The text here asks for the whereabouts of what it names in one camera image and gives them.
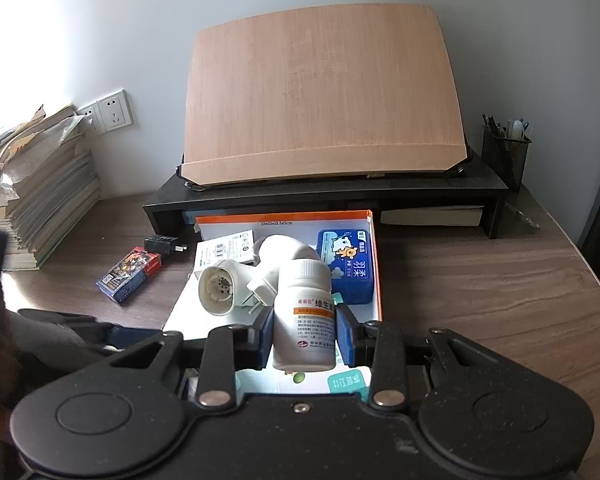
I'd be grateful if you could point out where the person's left hand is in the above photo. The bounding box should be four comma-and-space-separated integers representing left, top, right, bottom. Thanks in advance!
0, 332, 48, 461

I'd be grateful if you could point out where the white elbow plug adapter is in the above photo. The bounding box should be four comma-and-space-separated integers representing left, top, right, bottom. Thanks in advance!
247, 235, 322, 311

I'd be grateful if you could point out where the wooden tilted reading board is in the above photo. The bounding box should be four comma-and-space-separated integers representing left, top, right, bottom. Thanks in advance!
180, 2, 469, 192

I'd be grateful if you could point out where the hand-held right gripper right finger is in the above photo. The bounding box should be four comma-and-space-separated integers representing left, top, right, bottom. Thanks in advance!
334, 304, 491, 409

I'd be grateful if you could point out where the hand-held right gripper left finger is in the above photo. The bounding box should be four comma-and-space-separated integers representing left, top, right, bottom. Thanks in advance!
107, 305, 276, 409

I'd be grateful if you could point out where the white round plug adapter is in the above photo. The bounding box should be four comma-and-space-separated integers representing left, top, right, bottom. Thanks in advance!
199, 255, 261, 317

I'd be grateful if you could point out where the black mesh pen holder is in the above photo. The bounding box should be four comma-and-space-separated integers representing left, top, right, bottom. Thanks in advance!
481, 125, 533, 194

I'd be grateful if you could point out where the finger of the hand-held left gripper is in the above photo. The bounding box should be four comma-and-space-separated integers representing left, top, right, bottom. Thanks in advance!
105, 325, 163, 357

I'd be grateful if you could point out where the cartoon print bandage box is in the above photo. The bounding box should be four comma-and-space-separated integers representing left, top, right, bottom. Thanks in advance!
275, 367, 372, 397

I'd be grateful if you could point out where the white pill bottle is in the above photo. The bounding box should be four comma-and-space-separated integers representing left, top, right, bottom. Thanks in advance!
271, 259, 337, 373

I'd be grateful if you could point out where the white orange cardboard box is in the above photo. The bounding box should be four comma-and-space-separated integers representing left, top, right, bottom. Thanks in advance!
162, 209, 384, 397

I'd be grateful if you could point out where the clear pen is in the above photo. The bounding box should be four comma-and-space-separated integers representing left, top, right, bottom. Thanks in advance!
505, 203, 539, 231

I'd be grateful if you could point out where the colourful card box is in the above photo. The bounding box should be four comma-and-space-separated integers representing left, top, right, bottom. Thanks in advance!
96, 246, 162, 305

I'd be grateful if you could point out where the white wall socket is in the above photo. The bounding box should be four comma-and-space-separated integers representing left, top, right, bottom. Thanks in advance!
76, 101, 104, 134
97, 90, 134, 132

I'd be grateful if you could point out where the black charger plug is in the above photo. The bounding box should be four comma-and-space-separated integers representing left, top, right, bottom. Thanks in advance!
144, 235, 188, 259

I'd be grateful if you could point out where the blue tissue pack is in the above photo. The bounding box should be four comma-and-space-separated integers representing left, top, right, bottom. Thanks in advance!
316, 228, 376, 306

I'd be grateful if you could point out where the stack of books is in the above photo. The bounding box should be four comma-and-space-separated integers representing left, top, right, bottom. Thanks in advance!
0, 104, 102, 272

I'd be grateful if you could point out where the black desk riser shelf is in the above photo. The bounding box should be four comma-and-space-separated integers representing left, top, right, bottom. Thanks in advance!
142, 147, 509, 240

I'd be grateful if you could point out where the small white product box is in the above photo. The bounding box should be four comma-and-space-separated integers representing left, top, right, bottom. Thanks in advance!
194, 229, 257, 270

